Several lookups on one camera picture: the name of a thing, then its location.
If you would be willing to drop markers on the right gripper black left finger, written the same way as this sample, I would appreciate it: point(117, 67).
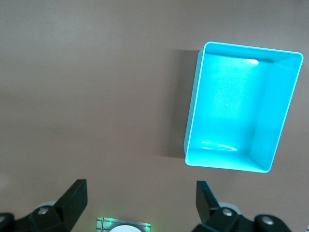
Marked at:
point(67, 207)

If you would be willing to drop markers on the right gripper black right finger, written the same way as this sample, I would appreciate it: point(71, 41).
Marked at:
point(207, 207)

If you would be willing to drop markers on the turquoise plastic bin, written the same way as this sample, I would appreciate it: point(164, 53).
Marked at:
point(229, 108)

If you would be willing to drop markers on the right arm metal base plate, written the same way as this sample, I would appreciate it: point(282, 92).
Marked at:
point(101, 223)

